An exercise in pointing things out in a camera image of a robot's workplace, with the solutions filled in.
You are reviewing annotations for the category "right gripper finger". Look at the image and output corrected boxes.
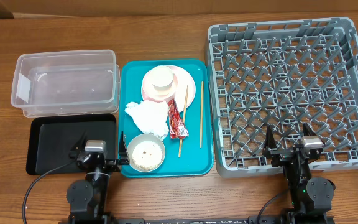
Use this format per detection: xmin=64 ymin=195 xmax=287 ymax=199
xmin=263 ymin=125 xmax=277 ymax=151
xmin=303 ymin=123 xmax=316 ymax=136

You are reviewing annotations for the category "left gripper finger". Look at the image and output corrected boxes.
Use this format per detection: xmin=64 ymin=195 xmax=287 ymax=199
xmin=118 ymin=131 xmax=128 ymax=161
xmin=70 ymin=132 xmax=87 ymax=153

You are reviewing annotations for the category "grey bowl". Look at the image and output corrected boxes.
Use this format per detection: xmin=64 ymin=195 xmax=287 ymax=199
xmin=127 ymin=134 xmax=165 ymax=172

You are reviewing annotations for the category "white napkin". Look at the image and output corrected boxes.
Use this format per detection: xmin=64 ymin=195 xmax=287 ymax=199
xmin=124 ymin=100 xmax=169 ymax=141

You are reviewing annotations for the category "red snack wrapper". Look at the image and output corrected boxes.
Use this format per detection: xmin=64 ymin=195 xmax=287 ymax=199
xmin=168 ymin=99 xmax=188 ymax=139

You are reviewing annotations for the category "white rice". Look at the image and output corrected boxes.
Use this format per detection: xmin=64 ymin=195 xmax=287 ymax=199
xmin=132 ymin=141 xmax=163 ymax=171

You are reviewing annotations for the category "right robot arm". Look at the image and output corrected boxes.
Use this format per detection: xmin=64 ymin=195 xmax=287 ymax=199
xmin=256 ymin=124 xmax=336 ymax=223

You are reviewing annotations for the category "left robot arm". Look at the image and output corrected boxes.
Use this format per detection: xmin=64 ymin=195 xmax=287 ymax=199
xmin=67 ymin=133 xmax=130 ymax=223

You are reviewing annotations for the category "black plastic tray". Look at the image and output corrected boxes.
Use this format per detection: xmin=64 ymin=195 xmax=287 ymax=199
xmin=26 ymin=114 xmax=116 ymax=175

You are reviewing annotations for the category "grey plastic dish rack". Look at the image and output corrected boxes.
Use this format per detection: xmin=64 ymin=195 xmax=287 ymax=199
xmin=206 ymin=17 xmax=358 ymax=177

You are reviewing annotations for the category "clear plastic storage bin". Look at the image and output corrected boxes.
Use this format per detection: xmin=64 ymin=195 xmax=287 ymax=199
xmin=11 ymin=50 xmax=121 ymax=118

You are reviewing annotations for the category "teal plastic serving tray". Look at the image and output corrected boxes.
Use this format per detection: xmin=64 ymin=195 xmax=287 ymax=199
xmin=118 ymin=59 xmax=214 ymax=178

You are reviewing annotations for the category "small pink plate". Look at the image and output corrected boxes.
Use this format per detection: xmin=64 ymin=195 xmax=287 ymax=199
xmin=142 ymin=70 xmax=178 ymax=102

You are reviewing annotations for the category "white cup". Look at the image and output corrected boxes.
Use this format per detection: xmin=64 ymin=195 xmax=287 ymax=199
xmin=149 ymin=65 xmax=174 ymax=91

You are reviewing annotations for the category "large pink plate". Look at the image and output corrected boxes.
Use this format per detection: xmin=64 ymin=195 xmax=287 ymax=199
xmin=140 ymin=65 xmax=196 ymax=113

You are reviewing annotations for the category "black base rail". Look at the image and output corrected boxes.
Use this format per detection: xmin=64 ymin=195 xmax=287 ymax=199
xmin=115 ymin=215 xmax=285 ymax=224

